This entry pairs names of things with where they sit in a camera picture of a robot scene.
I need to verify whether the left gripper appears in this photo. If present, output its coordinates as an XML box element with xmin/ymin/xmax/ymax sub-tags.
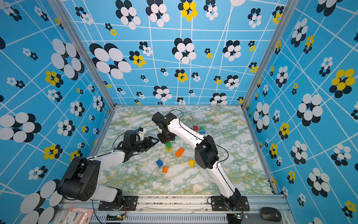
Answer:
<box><xmin>132</xmin><ymin>136</ymin><xmax>159</xmax><ymax>154</ymax></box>

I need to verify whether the orange long lego brick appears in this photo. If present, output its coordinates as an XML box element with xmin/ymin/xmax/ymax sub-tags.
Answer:
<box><xmin>175</xmin><ymin>148</ymin><xmax>185</xmax><ymax>158</ymax></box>

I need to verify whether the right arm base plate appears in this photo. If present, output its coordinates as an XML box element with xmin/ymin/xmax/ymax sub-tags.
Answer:
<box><xmin>208</xmin><ymin>196</ymin><xmax>250</xmax><ymax>211</ymax></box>

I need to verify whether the small orange lego brick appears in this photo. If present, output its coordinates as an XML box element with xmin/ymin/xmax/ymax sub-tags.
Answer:
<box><xmin>162</xmin><ymin>166</ymin><xmax>168</xmax><ymax>174</ymax></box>

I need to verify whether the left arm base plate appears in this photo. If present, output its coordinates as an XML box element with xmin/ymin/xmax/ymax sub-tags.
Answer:
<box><xmin>98</xmin><ymin>195</ymin><xmax>139</xmax><ymax>211</ymax></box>

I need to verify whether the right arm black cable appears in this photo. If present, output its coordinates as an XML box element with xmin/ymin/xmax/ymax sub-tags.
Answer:
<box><xmin>170</xmin><ymin>109</ymin><xmax>237</xmax><ymax>197</ymax></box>

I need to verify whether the black computer mouse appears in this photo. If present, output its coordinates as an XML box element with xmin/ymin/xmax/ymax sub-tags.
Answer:
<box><xmin>261</xmin><ymin>207</ymin><xmax>282</xmax><ymax>222</ymax></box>

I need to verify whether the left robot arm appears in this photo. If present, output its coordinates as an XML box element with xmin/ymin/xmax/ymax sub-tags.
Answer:
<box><xmin>57</xmin><ymin>128</ymin><xmax>159</xmax><ymax>210</ymax></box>

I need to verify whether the pink packaged item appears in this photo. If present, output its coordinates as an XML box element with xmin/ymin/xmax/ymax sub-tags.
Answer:
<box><xmin>62</xmin><ymin>207</ymin><xmax>93</xmax><ymax>224</ymax></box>

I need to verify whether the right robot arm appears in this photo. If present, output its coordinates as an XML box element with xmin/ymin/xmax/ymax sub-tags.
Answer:
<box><xmin>152</xmin><ymin>112</ymin><xmax>241</xmax><ymax>211</ymax></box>

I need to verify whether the green square lego brick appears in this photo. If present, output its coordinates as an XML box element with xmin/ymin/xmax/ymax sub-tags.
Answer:
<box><xmin>165</xmin><ymin>142</ymin><xmax>172</xmax><ymax>149</ymax></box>

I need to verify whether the aluminium front rail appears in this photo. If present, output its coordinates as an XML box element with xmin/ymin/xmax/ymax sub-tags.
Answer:
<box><xmin>53</xmin><ymin>195</ymin><xmax>296</xmax><ymax>224</ymax></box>

